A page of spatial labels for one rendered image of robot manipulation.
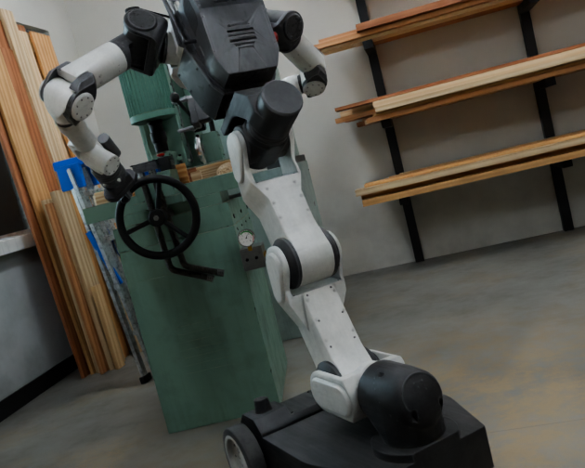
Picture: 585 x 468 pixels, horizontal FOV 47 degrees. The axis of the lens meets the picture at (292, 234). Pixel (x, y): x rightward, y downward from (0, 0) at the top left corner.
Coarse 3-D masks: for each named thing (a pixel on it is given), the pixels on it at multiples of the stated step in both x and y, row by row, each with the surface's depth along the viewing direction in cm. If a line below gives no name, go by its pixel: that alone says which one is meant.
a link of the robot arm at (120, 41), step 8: (128, 32) 185; (112, 40) 185; (120, 40) 186; (128, 40) 187; (136, 40) 186; (144, 40) 187; (120, 48) 184; (128, 48) 185; (136, 48) 189; (144, 48) 189; (128, 56) 185; (136, 56) 191; (144, 56) 192; (128, 64) 187; (136, 64) 193; (144, 64) 194
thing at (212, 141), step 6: (210, 132) 275; (216, 132) 276; (204, 138) 276; (210, 138) 276; (216, 138) 275; (204, 144) 276; (210, 144) 276; (216, 144) 276; (210, 150) 276; (216, 150) 276; (222, 150) 278; (210, 156) 276; (216, 156) 276; (222, 156) 276
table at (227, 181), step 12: (204, 180) 246; (216, 180) 246; (228, 180) 246; (192, 192) 247; (204, 192) 246; (216, 192) 247; (108, 204) 248; (132, 204) 248; (144, 204) 238; (168, 204) 238; (84, 216) 249; (96, 216) 249; (108, 216) 249
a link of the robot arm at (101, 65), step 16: (96, 48) 183; (112, 48) 183; (64, 64) 178; (80, 64) 176; (96, 64) 178; (112, 64) 182; (48, 80) 177; (80, 80) 174; (96, 80) 179; (80, 96) 174; (96, 96) 179; (80, 112) 176
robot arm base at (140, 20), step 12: (132, 12) 186; (144, 12) 187; (132, 24) 184; (144, 24) 185; (156, 24) 187; (144, 36) 184; (156, 36) 185; (156, 48) 187; (156, 60) 190; (144, 72) 194
